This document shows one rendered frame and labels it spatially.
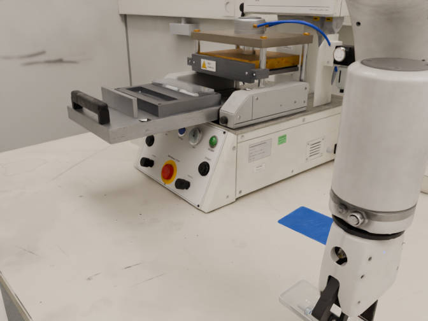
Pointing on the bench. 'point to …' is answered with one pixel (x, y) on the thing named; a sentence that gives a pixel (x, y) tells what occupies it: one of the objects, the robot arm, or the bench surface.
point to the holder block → (167, 100)
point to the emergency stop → (167, 171)
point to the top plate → (256, 34)
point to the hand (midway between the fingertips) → (348, 319)
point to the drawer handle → (77, 97)
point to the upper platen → (290, 64)
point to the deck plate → (278, 117)
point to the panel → (185, 160)
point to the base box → (270, 155)
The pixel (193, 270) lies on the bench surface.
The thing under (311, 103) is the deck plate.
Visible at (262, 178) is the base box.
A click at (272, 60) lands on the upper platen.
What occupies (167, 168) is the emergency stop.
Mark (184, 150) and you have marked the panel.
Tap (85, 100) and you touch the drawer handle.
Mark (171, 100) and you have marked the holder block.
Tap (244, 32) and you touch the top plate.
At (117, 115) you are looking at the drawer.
